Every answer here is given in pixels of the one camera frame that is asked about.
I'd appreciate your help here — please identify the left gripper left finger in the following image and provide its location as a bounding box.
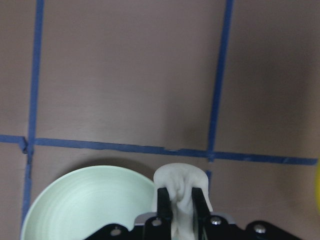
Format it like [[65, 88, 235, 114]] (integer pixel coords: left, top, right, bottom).
[[89, 187, 173, 240]]

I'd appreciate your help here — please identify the light green plate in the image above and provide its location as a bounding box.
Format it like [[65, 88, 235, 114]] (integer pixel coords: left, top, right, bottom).
[[20, 165, 154, 240]]

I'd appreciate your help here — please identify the white steamed bun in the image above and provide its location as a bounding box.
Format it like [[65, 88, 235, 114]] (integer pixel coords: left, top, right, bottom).
[[151, 163, 213, 240]]

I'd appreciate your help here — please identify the bottom yellow steamer layer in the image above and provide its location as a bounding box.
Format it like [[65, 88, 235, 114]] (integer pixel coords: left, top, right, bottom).
[[314, 159, 320, 211]]

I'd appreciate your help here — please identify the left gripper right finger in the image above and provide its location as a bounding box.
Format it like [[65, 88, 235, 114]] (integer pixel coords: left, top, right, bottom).
[[191, 187, 295, 240]]

